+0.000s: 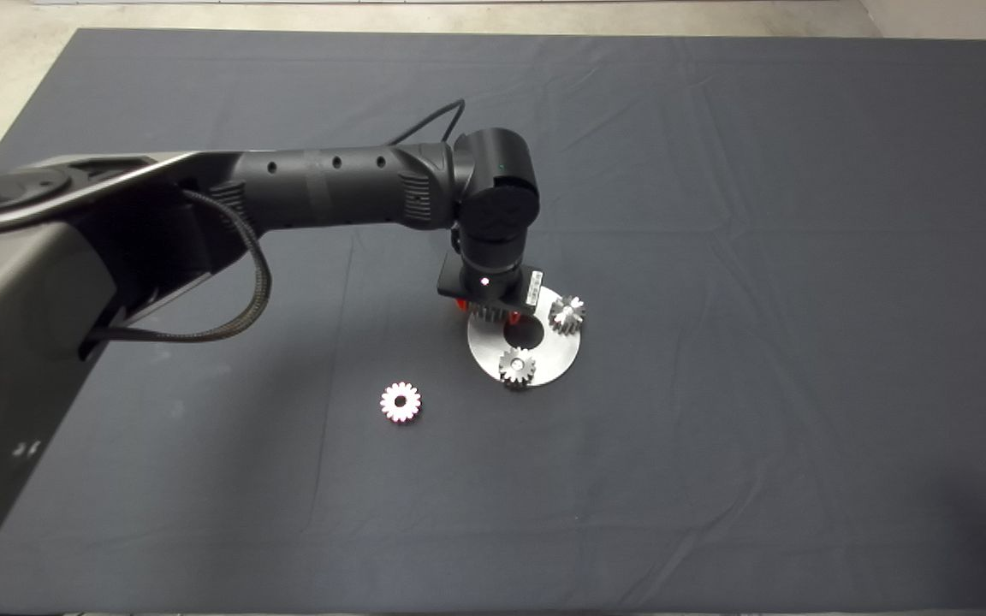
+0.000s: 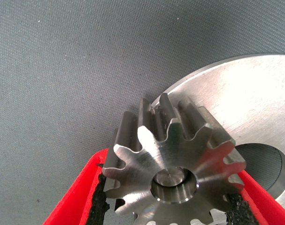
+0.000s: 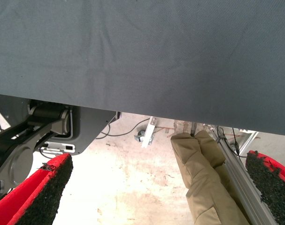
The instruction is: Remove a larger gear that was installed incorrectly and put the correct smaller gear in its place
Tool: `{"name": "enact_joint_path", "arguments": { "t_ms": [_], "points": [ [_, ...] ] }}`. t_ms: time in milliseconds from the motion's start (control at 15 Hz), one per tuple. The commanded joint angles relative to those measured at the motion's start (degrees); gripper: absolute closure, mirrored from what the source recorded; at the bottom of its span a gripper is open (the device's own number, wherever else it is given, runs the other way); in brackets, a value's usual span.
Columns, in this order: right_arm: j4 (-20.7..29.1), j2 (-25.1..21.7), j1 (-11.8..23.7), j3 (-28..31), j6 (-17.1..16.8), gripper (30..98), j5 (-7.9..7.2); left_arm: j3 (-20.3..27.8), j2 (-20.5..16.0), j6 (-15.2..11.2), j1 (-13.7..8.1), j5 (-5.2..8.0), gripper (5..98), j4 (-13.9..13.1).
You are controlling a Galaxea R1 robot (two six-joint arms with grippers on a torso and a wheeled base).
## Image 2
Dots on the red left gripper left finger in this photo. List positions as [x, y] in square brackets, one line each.
[76, 194]

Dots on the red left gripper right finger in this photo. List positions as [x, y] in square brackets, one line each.
[262, 206]

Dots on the large steel gear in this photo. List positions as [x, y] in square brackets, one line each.
[144, 164]

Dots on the round metal plate with pegs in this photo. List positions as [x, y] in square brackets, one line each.
[250, 98]

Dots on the dark grey table cloth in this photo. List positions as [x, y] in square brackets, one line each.
[62, 70]

